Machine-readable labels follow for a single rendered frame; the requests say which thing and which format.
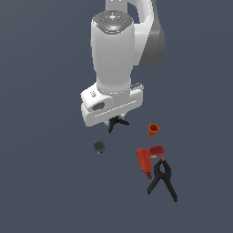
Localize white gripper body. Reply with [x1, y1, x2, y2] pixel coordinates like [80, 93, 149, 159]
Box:
[80, 85, 145, 127]

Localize small black spring clamp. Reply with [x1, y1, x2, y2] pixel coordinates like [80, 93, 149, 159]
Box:
[107, 116, 130, 134]

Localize orange plastic cup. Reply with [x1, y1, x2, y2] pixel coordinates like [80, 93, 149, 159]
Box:
[147, 123, 161, 137]

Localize red power drill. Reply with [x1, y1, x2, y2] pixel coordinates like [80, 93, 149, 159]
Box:
[136, 145, 166, 180]

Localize large black spring clamp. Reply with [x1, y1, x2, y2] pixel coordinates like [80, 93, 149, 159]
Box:
[147, 157, 178, 203]

